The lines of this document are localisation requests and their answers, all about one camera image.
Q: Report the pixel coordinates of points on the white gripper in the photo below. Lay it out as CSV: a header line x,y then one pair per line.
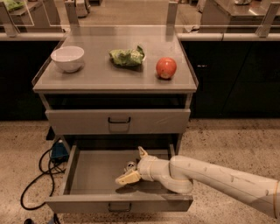
x,y
144,165

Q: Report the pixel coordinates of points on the silver 7up can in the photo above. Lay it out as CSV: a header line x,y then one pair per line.
x,y
130,166

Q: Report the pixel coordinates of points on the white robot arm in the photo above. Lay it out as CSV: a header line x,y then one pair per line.
x,y
177,174

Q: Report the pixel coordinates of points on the closed grey top drawer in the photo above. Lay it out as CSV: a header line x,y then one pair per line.
x,y
117,121

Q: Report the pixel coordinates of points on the open grey middle drawer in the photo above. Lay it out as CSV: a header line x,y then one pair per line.
x,y
89,186

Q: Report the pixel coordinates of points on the grey drawer cabinet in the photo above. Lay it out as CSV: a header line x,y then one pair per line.
x,y
100,84

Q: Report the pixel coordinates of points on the background grey counter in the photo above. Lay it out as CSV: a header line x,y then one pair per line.
x,y
225,16

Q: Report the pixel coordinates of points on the blue power box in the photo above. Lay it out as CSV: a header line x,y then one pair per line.
x,y
59,152

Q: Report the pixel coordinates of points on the red apple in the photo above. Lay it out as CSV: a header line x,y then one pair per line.
x,y
166,67

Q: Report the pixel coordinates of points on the white ceramic bowl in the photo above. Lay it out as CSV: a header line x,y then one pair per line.
x,y
68,58

